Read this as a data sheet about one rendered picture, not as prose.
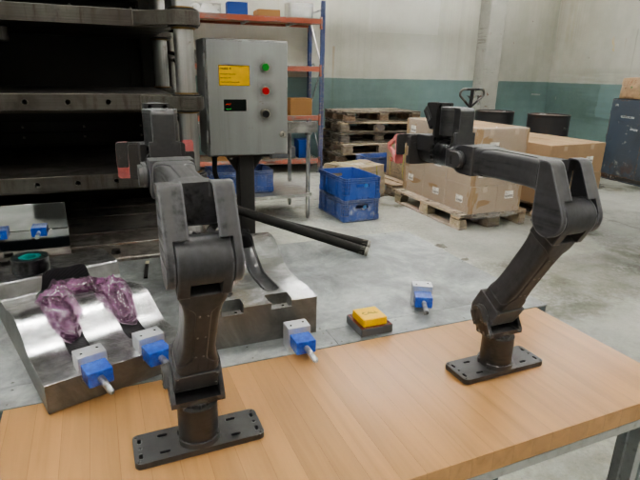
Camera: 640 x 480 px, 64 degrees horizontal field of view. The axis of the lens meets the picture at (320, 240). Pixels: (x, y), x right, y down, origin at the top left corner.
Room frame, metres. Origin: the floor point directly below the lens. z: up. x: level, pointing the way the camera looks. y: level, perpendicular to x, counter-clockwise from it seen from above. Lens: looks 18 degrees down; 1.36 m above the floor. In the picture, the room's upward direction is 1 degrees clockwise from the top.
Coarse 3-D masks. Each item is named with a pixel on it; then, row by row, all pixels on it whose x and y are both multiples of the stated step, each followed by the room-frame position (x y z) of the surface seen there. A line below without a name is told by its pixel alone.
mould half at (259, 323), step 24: (264, 240) 1.32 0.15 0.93; (264, 264) 1.24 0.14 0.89; (240, 288) 1.09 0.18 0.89; (288, 288) 1.09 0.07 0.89; (264, 312) 1.00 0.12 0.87; (288, 312) 1.02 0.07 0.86; (312, 312) 1.04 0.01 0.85; (216, 336) 0.96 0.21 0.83; (240, 336) 0.98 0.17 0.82; (264, 336) 1.00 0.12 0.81
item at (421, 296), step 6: (414, 282) 1.23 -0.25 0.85; (420, 282) 1.23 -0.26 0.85; (426, 282) 1.23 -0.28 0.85; (414, 288) 1.20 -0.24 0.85; (420, 288) 1.20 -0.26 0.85; (426, 288) 1.20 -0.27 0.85; (432, 288) 1.20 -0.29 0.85; (414, 294) 1.18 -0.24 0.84; (420, 294) 1.18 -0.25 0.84; (426, 294) 1.18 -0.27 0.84; (414, 300) 1.17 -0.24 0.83; (420, 300) 1.16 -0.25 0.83; (426, 300) 1.16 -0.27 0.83; (414, 306) 1.16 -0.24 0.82; (420, 306) 1.16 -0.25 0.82; (426, 306) 1.13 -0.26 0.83; (426, 312) 1.11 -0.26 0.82
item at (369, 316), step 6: (354, 312) 1.08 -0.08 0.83; (360, 312) 1.08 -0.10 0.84; (366, 312) 1.08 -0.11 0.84; (372, 312) 1.08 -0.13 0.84; (378, 312) 1.08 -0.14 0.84; (354, 318) 1.08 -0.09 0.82; (360, 318) 1.06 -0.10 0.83; (366, 318) 1.05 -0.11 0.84; (372, 318) 1.05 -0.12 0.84; (378, 318) 1.05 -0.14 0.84; (384, 318) 1.06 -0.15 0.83; (360, 324) 1.05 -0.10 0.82; (366, 324) 1.04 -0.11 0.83; (372, 324) 1.05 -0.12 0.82; (378, 324) 1.05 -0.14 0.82
